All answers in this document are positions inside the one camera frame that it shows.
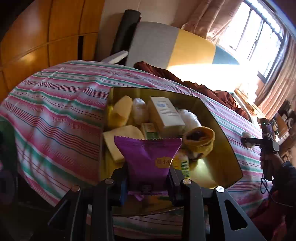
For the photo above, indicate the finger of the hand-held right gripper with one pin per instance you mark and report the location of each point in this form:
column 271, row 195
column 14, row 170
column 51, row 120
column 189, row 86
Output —
column 253, row 140

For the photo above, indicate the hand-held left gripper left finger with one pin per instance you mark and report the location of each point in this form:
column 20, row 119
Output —
column 123, row 192

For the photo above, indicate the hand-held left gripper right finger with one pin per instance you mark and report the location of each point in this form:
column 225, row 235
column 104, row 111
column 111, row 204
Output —
column 174, row 192

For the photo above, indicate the cream sock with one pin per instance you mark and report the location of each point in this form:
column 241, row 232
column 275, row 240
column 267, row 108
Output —
column 248, row 144

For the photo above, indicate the yellow green packet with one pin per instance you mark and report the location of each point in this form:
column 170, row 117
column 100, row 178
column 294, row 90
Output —
column 182, row 165

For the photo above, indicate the gold metal tin box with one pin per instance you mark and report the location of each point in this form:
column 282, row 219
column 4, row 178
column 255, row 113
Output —
column 217, row 150

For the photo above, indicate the purple snack packet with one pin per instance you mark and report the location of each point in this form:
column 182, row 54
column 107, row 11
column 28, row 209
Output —
column 148, row 162

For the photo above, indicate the yellow patterned sock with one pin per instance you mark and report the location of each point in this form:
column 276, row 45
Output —
column 203, row 143

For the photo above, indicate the yellow sponge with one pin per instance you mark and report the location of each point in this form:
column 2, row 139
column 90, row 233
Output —
column 122, row 109
column 120, row 141

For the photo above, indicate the white sock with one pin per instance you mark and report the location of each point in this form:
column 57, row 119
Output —
column 190, row 119

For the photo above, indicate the small green box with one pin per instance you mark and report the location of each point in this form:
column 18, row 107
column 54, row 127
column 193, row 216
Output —
column 150, row 131

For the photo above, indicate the white carton box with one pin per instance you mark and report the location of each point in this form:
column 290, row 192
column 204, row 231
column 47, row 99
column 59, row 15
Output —
column 166, row 120

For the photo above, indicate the white tissue pack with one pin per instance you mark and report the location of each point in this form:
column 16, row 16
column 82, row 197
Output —
column 140, row 111

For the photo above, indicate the person's right forearm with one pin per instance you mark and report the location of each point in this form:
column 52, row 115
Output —
column 285, row 180

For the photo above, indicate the person's right hand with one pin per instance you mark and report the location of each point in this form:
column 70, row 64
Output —
column 275, row 161

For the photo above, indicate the cluttered shelf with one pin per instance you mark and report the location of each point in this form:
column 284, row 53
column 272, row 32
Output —
column 286, row 120

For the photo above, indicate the bamboo side table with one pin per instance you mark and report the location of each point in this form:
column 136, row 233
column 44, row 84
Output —
column 249, row 104

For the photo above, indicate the pink patterned curtain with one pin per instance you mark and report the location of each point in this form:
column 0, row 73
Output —
column 208, row 20
column 279, row 88

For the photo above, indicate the brown blanket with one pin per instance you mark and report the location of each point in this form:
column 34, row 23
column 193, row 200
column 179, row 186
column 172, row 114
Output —
column 208, row 92

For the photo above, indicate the person's dark clothing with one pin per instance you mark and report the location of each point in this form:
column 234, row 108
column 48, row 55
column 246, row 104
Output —
column 272, row 220

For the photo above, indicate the barred window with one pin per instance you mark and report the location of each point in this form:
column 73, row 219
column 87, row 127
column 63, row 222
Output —
column 254, row 32

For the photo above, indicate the striped bedsheet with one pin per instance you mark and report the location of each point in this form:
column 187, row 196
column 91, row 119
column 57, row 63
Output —
column 57, row 104

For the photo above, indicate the white foam board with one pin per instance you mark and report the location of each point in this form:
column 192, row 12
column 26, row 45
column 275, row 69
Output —
column 115, row 57

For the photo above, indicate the grey yellow blue headboard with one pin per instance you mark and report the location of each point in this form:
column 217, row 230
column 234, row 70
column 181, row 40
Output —
column 152, row 44

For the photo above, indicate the black rolled mat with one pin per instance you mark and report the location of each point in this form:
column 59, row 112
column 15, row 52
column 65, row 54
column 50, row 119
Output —
column 126, row 32

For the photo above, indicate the wooden wardrobe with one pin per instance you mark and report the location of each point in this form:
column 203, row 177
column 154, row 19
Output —
column 34, row 34

